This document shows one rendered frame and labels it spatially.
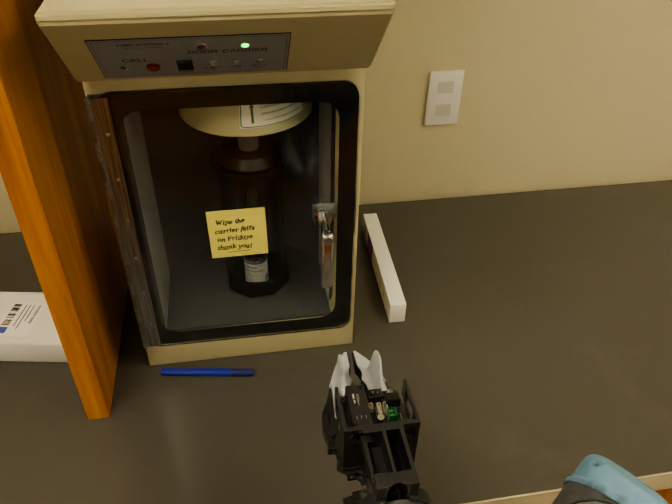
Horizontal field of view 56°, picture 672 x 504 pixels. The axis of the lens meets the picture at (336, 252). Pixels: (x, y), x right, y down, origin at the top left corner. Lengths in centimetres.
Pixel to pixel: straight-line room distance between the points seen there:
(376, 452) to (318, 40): 40
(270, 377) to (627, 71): 96
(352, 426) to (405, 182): 86
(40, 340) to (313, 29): 66
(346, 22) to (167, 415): 60
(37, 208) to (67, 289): 12
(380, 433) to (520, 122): 95
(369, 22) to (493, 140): 80
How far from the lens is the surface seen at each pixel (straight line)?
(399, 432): 59
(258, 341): 100
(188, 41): 65
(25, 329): 110
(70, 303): 83
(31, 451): 98
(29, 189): 74
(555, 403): 101
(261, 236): 85
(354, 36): 67
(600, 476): 56
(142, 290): 91
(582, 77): 143
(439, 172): 140
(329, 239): 80
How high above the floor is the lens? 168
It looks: 38 degrees down
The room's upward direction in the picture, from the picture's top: 1 degrees clockwise
